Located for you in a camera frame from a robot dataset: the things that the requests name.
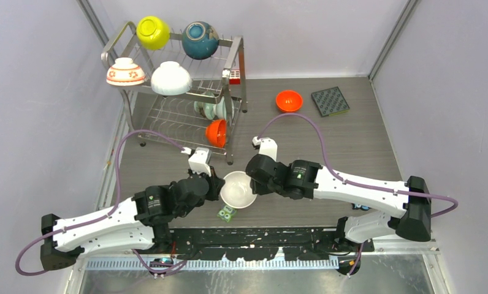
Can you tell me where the dark grey studded baseplate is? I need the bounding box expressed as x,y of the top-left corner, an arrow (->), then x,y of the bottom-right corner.
311,86 -> 350,117

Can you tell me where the white bowl red pattern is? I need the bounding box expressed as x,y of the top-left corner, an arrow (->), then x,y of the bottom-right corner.
106,58 -> 146,86

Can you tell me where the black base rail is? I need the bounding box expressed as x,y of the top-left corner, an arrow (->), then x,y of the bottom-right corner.
134,227 -> 375,263

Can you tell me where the green owl puzzle piece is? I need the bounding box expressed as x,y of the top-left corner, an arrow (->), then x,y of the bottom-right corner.
218,205 -> 237,222

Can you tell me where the dark blue ceramic bowl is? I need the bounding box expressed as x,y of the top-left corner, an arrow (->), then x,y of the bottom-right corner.
181,21 -> 219,60

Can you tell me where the orange bowl white inside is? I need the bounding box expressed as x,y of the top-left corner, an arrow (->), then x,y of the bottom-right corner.
219,171 -> 257,209

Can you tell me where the yellow bowl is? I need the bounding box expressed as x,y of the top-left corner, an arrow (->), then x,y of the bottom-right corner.
136,16 -> 170,50

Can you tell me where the pale green ceramic bowl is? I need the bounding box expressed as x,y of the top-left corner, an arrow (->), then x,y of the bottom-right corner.
194,101 -> 215,120

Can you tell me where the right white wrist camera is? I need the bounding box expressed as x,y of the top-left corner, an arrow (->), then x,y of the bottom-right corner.
252,136 -> 278,161

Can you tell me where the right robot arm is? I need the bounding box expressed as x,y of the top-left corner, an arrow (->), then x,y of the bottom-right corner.
245,154 -> 432,252

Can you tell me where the red white toy block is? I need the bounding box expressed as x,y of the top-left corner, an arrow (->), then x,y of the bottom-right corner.
229,69 -> 241,85

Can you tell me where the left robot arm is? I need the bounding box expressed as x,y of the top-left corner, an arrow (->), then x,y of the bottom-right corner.
40,169 -> 225,271

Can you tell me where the orange plastic bowl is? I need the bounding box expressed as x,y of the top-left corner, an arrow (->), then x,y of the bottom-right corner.
275,90 -> 303,113
205,119 -> 226,148

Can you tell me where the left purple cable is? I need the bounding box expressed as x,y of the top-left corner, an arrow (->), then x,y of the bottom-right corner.
15,129 -> 193,277

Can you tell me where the blue owl puzzle piece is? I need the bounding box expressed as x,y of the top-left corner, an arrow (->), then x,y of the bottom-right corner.
352,203 -> 370,211

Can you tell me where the plain white bowl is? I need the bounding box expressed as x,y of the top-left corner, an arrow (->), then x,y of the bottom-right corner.
150,61 -> 193,96

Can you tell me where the metal two-tier dish rack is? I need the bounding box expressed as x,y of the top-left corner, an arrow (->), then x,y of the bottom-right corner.
101,21 -> 248,165

